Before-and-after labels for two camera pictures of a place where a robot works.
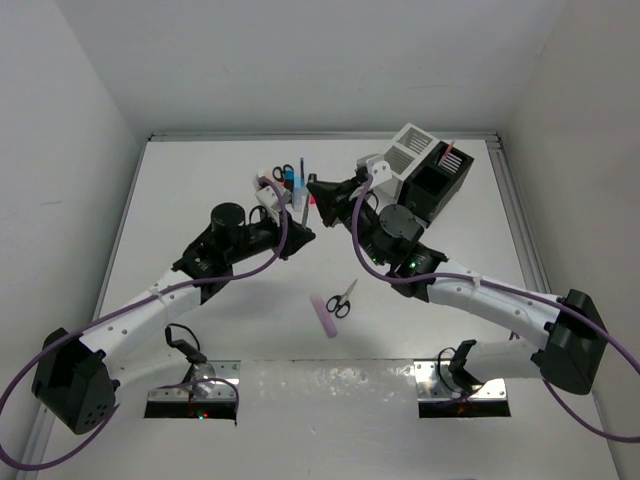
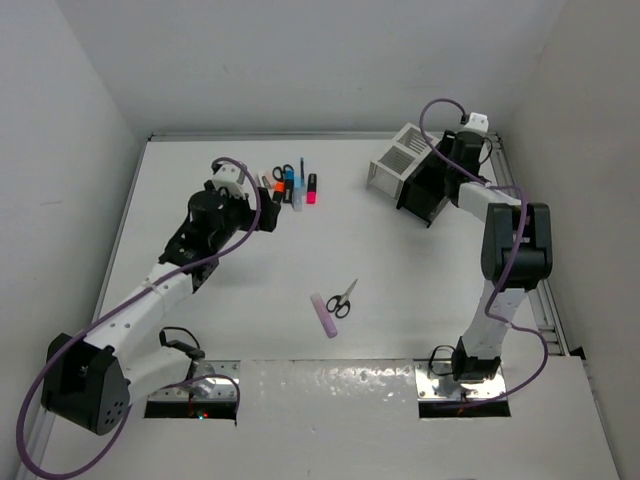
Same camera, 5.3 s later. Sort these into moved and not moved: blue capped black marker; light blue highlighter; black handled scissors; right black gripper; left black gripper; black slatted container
Moved: left black gripper; right black gripper
Not moved: black slatted container; light blue highlighter; blue capped black marker; black handled scissors
